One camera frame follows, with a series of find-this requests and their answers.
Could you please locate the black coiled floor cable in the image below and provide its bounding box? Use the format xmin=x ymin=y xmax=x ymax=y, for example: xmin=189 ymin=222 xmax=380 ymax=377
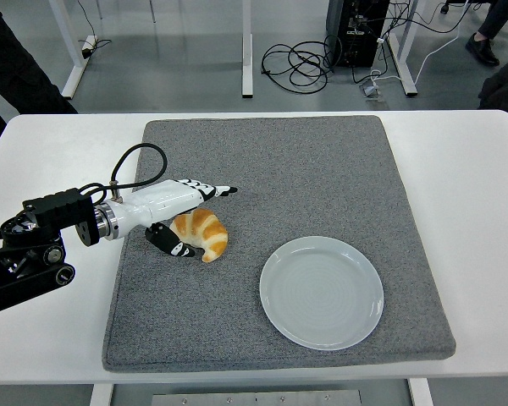
xmin=261 ymin=36 xmax=344 ymax=94

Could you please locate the black office chair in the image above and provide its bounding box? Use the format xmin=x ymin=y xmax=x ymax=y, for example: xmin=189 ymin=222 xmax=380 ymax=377
xmin=439 ymin=0 xmax=486 ymax=14

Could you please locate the thin white floor cable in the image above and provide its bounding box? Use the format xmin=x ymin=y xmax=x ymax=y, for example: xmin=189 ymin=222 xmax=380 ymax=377
xmin=370 ymin=0 xmax=469 ymax=84

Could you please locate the white table leg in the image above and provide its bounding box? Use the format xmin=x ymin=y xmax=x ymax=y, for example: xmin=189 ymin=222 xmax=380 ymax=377
xmin=89 ymin=383 xmax=114 ymax=406
xmin=408 ymin=377 xmax=433 ymax=406

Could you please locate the slanted white desk leg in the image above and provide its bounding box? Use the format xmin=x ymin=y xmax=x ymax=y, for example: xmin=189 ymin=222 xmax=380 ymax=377
xmin=388 ymin=0 xmax=420 ymax=97
xmin=48 ymin=0 xmax=90 ymax=99

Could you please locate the pale blue round plate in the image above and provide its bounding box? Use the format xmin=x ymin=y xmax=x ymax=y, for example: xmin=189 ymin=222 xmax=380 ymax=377
xmin=259 ymin=235 xmax=385 ymax=351

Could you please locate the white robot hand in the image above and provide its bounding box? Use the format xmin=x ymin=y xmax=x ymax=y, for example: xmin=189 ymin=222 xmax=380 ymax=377
xmin=116 ymin=178 xmax=240 ymax=258

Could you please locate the grey metal plate with screws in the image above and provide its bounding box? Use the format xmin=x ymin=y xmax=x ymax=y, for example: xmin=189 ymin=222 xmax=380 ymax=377
xmin=151 ymin=389 xmax=363 ymax=406

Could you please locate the straight white desk leg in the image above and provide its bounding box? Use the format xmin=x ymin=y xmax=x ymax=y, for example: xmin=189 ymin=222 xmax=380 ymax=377
xmin=240 ymin=0 xmax=254 ymax=99

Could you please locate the black computer tower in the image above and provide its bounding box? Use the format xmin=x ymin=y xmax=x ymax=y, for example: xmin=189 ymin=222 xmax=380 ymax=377
xmin=324 ymin=0 xmax=390 ymax=69

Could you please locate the grey fabric mat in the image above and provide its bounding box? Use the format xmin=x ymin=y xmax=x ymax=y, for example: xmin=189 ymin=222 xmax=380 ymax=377
xmin=101 ymin=114 xmax=457 ymax=374

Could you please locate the golden croissant bread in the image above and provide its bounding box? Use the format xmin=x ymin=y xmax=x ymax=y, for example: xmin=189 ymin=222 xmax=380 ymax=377
xmin=168 ymin=207 xmax=229 ymax=263

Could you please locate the white power strip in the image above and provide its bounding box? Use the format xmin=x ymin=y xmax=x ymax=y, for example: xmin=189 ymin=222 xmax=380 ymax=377
xmin=80 ymin=35 xmax=99 ymax=59

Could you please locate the person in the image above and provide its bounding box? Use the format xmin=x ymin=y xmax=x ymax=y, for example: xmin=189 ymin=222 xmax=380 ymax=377
xmin=465 ymin=0 xmax=508 ymax=68
xmin=0 ymin=0 xmax=80 ymax=164

